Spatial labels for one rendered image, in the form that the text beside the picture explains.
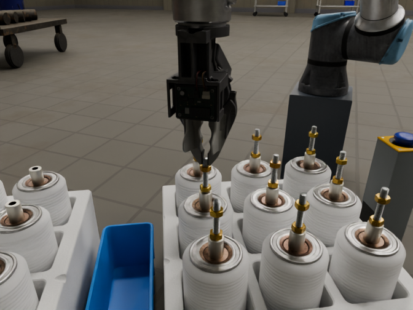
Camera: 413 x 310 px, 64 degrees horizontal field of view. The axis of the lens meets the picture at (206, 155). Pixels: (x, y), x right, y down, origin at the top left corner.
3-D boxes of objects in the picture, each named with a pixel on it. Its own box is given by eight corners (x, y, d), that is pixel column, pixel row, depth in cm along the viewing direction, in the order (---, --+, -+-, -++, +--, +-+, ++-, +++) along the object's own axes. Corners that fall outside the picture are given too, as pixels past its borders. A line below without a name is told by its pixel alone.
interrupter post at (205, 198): (197, 210, 57) (197, 194, 56) (200, 202, 59) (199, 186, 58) (211, 211, 57) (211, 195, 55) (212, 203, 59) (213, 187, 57)
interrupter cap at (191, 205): (179, 218, 55) (179, 214, 55) (188, 193, 62) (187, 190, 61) (225, 222, 54) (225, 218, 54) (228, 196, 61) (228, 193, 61)
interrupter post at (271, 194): (279, 200, 60) (281, 184, 58) (275, 207, 58) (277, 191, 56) (267, 197, 61) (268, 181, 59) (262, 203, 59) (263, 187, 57)
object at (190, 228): (176, 299, 62) (172, 220, 54) (186, 261, 71) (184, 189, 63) (227, 304, 61) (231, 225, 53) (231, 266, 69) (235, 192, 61)
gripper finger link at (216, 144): (200, 178, 50) (197, 120, 46) (209, 160, 55) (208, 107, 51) (220, 180, 49) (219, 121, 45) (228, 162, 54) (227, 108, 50)
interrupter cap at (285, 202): (298, 197, 61) (298, 194, 60) (285, 219, 55) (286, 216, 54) (259, 186, 64) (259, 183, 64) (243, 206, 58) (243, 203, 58)
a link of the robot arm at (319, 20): (318, 53, 110) (324, 8, 104) (359, 58, 101) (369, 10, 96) (299, 58, 102) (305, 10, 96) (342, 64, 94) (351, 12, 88)
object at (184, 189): (221, 229, 80) (223, 163, 72) (218, 258, 72) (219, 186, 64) (182, 226, 81) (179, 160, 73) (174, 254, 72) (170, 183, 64)
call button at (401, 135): (388, 141, 68) (390, 131, 67) (405, 139, 69) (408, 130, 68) (400, 149, 65) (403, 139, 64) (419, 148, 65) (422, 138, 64)
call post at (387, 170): (348, 252, 83) (376, 137, 69) (374, 250, 84) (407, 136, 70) (364, 274, 77) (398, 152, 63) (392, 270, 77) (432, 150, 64)
